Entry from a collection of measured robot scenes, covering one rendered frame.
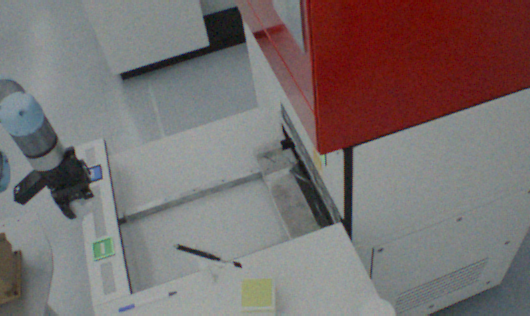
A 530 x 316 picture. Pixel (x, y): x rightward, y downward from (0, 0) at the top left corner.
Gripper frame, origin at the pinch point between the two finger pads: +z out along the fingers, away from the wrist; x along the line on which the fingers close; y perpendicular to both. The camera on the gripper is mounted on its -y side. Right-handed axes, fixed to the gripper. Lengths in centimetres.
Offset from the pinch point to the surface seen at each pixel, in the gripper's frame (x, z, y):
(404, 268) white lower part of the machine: -16, 53, 79
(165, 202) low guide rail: 17.2, 25.7, 17.7
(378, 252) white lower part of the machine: -16, 36, 69
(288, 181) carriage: 8, 23, 52
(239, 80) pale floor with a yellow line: 159, 111, 68
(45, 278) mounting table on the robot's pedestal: 7.2, 28.7, -21.2
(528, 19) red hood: -15, -32, 99
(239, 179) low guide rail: 17, 26, 40
